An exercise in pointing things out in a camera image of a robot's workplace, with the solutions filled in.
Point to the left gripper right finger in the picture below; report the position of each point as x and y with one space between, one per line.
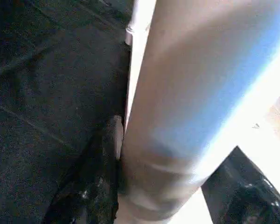
247 200

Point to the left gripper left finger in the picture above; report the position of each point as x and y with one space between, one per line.
88 186

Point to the white plastic table top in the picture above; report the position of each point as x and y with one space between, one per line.
130 81

